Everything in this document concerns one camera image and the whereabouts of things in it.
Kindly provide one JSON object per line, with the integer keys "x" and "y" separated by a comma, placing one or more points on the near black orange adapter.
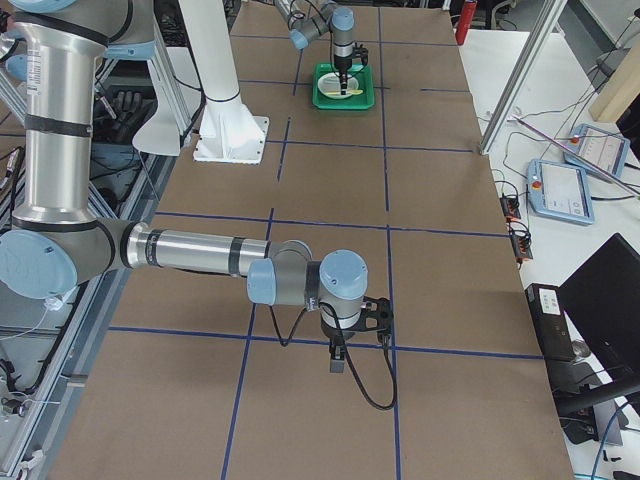
{"x": 521, "y": 245}

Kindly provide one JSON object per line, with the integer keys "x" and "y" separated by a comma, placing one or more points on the near blue teach pendant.
{"x": 560, "y": 191}

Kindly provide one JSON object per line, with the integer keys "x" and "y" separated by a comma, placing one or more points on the red fire extinguisher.
{"x": 465, "y": 20}

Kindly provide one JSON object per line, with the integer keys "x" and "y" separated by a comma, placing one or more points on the black desktop box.
{"x": 549, "y": 321}

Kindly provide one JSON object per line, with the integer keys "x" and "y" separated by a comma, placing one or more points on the far blue teach pendant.
{"x": 605, "y": 149}

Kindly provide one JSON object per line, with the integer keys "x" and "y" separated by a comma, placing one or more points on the white round plate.
{"x": 331, "y": 82}

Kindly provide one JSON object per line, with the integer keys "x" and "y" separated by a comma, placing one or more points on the aluminium frame post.
{"x": 536, "y": 40}

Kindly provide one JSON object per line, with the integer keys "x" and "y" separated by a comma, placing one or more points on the black orange adapter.
{"x": 521, "y": 245}
{"x": 510, "y": 207}

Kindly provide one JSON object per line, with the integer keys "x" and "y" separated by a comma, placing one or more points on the far black orange adapter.
{"x": 510, "y": 207}

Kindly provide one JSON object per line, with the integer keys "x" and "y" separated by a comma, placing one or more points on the near black camera bracket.
{"x": 376, "y": 315}

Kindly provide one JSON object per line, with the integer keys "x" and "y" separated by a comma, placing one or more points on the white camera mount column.
{"x": 228, "y": 131}

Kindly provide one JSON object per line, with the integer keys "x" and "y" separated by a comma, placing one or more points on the yellow plastic spoon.
{"x": 349, "y": 93}

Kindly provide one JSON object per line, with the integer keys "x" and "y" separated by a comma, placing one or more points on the green plastic tray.
{"x": 355, "y": 103}

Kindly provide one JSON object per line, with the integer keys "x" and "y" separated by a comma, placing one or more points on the blue teach pendant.
{"x": 560, "y": 191}
{"x": 605, "y": 149}

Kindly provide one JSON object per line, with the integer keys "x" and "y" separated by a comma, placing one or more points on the black computer monitor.
{"x": 601, "y": 299}

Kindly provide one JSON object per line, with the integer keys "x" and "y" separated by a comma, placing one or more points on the black camera bracket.
{"x": 360, "y": 53}
{"x": 376, "y": 315}

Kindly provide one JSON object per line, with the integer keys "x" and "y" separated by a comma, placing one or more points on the far black camera bracket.
{"x": 360, "y": 53}

